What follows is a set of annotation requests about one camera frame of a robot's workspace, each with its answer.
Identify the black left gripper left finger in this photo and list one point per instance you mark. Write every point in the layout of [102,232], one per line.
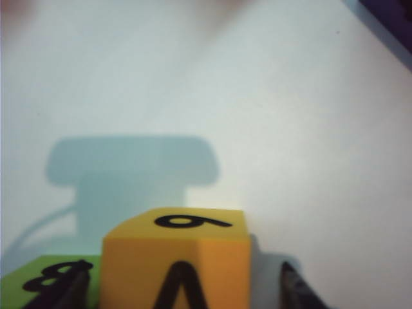
[64,296]

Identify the green block E and duck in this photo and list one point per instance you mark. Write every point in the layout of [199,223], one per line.
[14,289]

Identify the yellow block A and E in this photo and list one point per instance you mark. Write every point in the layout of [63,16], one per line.
[209,257]

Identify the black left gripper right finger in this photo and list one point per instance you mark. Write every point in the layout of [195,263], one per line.
[296,296]

